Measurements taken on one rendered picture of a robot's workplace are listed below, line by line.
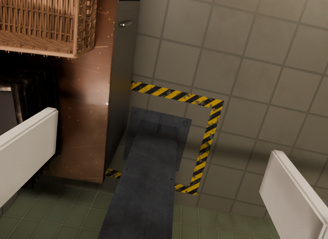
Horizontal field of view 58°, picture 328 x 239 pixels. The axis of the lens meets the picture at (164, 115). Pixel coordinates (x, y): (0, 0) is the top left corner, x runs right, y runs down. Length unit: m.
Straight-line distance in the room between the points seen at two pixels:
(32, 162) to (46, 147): 0.02
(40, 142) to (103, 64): 0.75
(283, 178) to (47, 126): 0.13
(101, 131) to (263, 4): 0.93
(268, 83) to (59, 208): 1.26
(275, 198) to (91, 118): 0.84
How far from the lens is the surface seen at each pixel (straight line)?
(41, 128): 0.17
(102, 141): 1.00
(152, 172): 1.14
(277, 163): 0.18
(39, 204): 1.79
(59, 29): 0.93
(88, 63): 0.93
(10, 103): 0.79
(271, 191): 0.18
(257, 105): 1.57
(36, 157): 0.17
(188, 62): 1.47
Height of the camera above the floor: 1.45
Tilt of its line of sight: 68 degrees down
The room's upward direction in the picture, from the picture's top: 169 degrees counter-clockwise
